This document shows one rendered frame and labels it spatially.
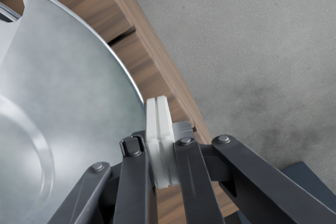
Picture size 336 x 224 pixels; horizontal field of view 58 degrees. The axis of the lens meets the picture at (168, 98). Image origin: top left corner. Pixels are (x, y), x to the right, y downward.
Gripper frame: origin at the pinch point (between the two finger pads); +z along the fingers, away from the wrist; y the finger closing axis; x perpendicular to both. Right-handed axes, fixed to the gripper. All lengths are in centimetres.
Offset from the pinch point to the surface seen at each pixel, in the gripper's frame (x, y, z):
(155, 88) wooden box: 1.6, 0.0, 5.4
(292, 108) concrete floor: -19, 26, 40
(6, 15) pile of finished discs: 9.1, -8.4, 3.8
